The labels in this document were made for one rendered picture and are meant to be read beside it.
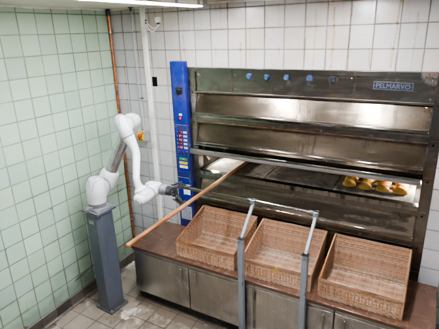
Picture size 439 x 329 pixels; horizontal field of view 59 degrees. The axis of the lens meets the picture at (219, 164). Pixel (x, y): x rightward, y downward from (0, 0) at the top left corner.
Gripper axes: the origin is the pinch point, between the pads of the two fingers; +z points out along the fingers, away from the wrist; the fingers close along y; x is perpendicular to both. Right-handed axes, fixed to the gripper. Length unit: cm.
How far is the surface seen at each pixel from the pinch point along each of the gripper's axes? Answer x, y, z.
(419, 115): -55, -64, 149
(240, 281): 7, 59, 48
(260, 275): -3, 56, 60
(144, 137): -45, -26, -79
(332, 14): -54, -129, 88
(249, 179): -53, 1, 27
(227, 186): -55, 12, 4
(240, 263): 7, 43, 48
